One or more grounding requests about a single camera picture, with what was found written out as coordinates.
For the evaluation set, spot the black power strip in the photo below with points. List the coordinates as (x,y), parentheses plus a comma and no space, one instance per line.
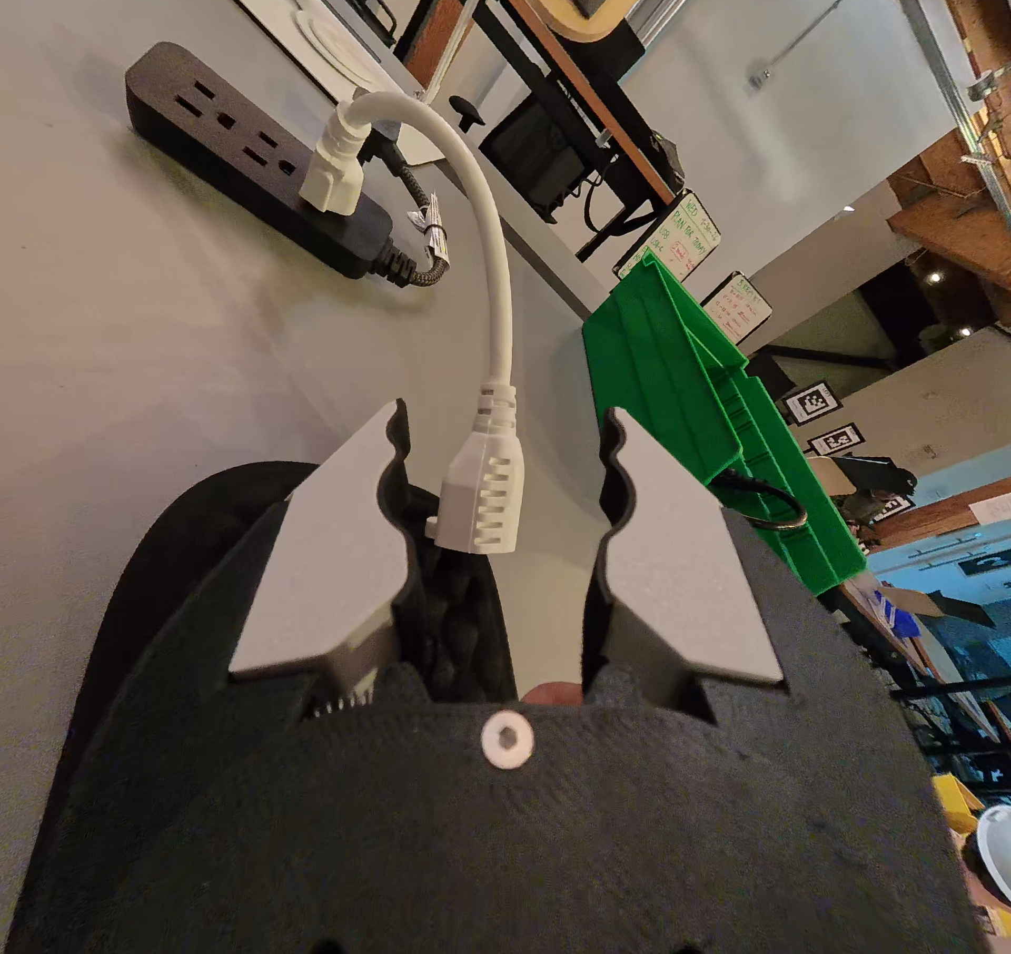
(162,93)

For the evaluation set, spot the wooden desk with black frame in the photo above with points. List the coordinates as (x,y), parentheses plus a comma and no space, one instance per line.
(588,85)

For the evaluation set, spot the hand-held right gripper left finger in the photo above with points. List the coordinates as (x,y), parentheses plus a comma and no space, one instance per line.
(332,559)

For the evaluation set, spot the black round knob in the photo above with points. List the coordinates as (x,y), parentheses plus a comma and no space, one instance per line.
(466,108)

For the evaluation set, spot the whiteboard with red writing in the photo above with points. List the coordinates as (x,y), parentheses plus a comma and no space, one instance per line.
(738,308)

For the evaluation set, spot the printed marker tag sign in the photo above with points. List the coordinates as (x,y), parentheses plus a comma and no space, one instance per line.
(813,403)
(837,440)
(892,508)

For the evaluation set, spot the whiteboard with green writing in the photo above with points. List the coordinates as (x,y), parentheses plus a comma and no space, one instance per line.
(679,239)

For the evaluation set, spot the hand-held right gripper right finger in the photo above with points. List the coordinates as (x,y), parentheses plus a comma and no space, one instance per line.
(679,575)

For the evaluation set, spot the green plastic bin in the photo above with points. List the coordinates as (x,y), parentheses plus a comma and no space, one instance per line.
(671,353)

